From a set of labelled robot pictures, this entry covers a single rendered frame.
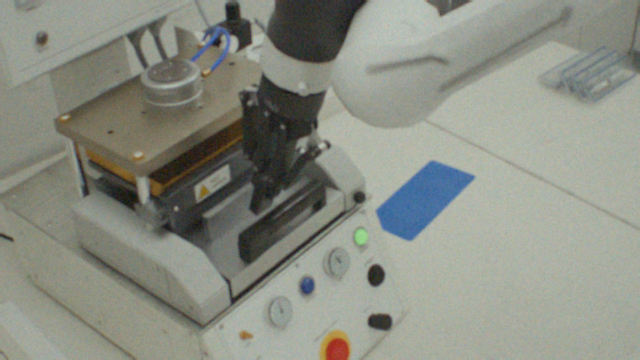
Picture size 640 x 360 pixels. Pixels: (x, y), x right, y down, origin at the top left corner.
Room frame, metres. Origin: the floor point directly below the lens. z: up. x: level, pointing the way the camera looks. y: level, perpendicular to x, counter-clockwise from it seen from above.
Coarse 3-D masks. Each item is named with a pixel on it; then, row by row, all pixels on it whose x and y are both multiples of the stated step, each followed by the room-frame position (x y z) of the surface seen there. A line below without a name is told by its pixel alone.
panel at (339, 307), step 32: (352, 224) 0.90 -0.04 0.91; (320, 256) 0.84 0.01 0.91; (352, 256) 0.87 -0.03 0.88; (288, 288) 0.79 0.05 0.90; (320, 288) 0.81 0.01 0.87; (352, 288) 0.84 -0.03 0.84; (384, 288) 0.88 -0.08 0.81; (224, 320) 0.71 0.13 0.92; (256, 320) 0.74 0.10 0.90; (320, 320) 0.79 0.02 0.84; (352, 320) 0.82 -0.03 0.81; (256, 352) 0.71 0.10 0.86; (288, 352) 0.74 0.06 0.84; (320, 352) 0.76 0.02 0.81; (352, 352) 0.79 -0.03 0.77
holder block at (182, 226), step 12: (96, 180) 0.92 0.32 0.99; (240, 180) 0.91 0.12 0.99; (108, 192) 0.90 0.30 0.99; (120, 192) 0.89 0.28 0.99; (132, 192) 0.89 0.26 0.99; (228, 192) 0.89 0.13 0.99; (132, 204) 0.87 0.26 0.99; (216, 204) 0.87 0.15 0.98; (192, 216) 0.84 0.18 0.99; (168, 228) 0.82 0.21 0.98; (180, 228) 0.82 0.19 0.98
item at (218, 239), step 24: (240, 192) 0.86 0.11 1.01; (288, 192) 0.91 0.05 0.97; (336, 192) 0.90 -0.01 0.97; (216, 216) 0.82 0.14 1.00; (240, 216) 0.85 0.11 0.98; (312, 216) 0.85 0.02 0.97; (192, 240) 0.81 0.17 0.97; (216, 240) 0.81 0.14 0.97; (288, 240) 0.81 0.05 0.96; (216, 264) 0.76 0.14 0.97; (240, 264) 0.76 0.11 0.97; (264, 264) 0.78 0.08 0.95; (240, 288) 0.74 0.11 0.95
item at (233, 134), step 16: (224, 128) 0.94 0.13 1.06; (240, 128) 0.94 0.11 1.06; (208, 144) 0.90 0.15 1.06; (224, 144) 0.90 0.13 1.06; (96, 160) 0.91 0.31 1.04; (176, 160) 0.87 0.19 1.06; (192, 160) 0.86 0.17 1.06; (208, 160) 0.87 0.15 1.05; (112, 176) 0.89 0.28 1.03; (128, 176) 0.86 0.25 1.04; (160, 176) 0.83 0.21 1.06; (176, 176) 0.83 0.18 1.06; (160, 192) 0.82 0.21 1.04
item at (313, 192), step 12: (312, 180) 0.88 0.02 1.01; (300, 192) 0.85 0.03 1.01; (312, 192) 0.85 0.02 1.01; (324, 192) 0.87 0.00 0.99; (288, 204) 0.83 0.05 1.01; (300, 204) 0.83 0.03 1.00; (312, 204) 0.85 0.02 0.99; (324, 204) 0.87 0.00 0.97; (264, 216) 0.81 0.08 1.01; (276, 216) 0.80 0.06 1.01; (288, 216) 0.82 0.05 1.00; (252, 228) 0.78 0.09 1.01; (264, 228) 0.78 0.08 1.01; (276, 228) 0.80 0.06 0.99; (240, 240) 0.77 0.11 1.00; (252, 240) 0.77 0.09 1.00; (264, 240) 0.78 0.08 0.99; (240, 252) 0.77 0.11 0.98; (252, 252) 0.76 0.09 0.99
